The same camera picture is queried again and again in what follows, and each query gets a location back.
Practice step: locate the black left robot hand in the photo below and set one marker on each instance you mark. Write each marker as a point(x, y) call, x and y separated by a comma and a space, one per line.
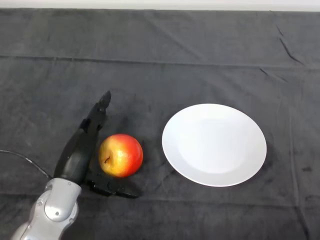
point(80, 152)

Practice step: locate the red yellow apple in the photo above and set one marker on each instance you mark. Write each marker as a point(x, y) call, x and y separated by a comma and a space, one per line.
point(123, 156)

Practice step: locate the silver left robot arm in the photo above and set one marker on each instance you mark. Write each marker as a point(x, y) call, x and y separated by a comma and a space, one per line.
point(50, 210)

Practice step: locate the white round plate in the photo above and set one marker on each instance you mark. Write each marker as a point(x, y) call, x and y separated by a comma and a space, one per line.
point(215, 145)

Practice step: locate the black cloth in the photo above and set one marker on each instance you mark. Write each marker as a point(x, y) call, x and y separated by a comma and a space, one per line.
point(175, 62)

